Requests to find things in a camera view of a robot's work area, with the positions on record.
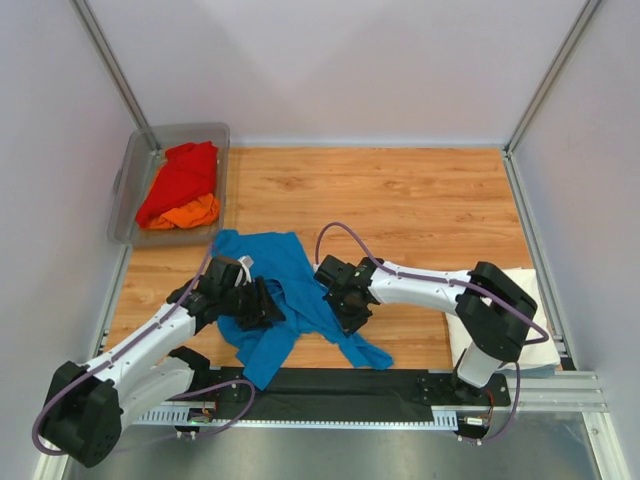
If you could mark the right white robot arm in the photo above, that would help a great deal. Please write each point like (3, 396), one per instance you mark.
(496, 313)

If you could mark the folded light blue t shirt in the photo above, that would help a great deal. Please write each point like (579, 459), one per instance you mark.
(545, 371)

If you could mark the right aluminium frame post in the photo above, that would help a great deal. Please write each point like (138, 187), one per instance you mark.
(567, 48)

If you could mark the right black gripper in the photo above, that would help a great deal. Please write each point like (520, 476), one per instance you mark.
(349, 325)

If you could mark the left aluminium frame post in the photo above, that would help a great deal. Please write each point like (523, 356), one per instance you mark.
(100, 42)

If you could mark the aluminium frame post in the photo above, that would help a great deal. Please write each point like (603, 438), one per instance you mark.
(567, 48)
(100, 42)

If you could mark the clear plastic bin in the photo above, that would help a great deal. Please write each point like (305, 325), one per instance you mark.
(143, 157)

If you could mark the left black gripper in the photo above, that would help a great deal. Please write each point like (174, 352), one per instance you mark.
(263, 309)

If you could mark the red t shirt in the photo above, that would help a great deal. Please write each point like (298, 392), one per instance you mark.
(190, 171)

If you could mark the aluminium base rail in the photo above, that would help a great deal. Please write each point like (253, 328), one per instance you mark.
(565, 391)

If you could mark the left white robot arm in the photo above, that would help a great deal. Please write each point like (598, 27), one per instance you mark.
(89, 405)

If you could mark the orange t shirt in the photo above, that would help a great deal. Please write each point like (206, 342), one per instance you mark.
(202, 211)

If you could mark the slotted grey cable duct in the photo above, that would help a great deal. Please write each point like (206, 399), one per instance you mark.
(176, 415)

